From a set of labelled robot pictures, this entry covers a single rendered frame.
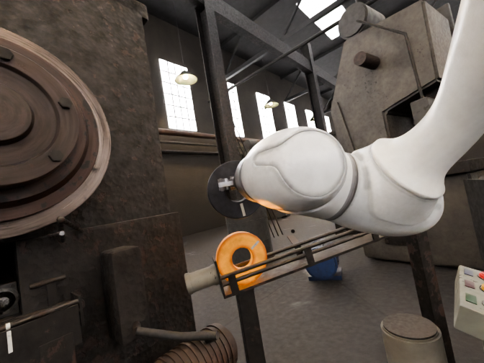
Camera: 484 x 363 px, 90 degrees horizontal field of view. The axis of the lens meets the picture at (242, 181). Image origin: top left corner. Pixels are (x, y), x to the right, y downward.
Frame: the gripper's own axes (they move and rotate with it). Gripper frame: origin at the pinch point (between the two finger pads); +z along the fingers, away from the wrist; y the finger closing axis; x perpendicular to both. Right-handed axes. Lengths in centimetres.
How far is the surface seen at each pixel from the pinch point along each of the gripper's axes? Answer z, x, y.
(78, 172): 3.0, 8.6, -37.4
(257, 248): 7.9, -20.4, 5.3
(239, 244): 8.1, -18.0, 0.0
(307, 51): 718, 453, 500
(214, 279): 6.7, -25.7, -8.9
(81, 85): 7.5, 32.2, -35.6
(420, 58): 96, 82, 196
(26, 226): -2.0, -2.2, -46.9
